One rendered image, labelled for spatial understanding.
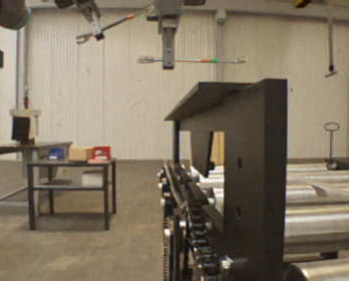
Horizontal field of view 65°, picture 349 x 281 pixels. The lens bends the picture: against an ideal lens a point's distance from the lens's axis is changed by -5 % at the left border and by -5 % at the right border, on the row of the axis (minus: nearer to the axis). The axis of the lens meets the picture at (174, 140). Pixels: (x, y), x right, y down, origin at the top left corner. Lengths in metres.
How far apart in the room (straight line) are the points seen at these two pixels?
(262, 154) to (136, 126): 10.70
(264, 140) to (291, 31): 12.69
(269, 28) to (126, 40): 5.73
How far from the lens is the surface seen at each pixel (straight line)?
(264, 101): 0.30
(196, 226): 0.45
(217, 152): 8.39
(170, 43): 0.67
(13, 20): 1.21
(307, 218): 0.74
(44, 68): 11.95
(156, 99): 11.03
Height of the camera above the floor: 1.10
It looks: 2 degrees down
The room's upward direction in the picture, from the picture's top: straight up
